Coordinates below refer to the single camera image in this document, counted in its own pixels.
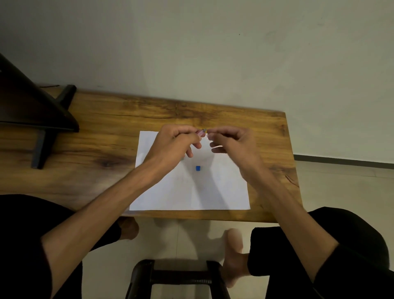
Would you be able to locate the person's left thumb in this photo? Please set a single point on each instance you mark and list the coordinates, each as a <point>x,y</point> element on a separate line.
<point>192,138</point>

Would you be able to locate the black stool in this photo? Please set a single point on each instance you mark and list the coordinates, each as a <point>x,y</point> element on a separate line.
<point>181,277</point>

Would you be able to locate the person's leg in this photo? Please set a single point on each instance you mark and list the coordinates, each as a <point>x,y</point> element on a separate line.
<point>21,246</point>
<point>354,246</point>

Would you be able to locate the white paper sheet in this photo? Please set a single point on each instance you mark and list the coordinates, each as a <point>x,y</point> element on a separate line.
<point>215,191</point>

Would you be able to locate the person's foot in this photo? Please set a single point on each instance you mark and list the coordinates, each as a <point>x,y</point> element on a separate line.
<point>234,258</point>
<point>129,228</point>

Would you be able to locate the black monitor stand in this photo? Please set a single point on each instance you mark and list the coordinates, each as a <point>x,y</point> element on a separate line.
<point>44,144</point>

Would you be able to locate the person's left foot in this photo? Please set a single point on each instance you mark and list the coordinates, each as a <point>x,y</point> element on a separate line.
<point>129,228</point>

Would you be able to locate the person's right foot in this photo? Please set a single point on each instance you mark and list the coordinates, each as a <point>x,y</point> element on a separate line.
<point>234,258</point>

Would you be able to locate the person's left forearm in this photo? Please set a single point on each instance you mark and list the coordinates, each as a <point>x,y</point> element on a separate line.
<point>101,212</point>

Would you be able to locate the person's right hand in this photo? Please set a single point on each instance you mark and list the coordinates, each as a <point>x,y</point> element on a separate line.
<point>240,148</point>

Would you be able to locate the person's right leg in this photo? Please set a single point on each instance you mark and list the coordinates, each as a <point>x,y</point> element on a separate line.
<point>354,246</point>

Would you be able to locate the person's right thumb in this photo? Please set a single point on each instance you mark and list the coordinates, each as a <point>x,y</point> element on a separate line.
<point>217,140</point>

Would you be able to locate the person's left leg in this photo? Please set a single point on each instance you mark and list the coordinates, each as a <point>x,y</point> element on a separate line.
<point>21,246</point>

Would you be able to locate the person's left hand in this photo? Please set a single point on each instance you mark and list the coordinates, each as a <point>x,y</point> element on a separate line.
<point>166,148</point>

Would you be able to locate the person's right forearm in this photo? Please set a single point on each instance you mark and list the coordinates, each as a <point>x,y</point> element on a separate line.
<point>286,215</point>

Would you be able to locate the small pink and yellow brick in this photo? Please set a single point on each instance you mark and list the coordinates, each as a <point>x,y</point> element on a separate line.
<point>203,132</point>

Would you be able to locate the black monitor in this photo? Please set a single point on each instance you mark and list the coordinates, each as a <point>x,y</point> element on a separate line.
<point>27,101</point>

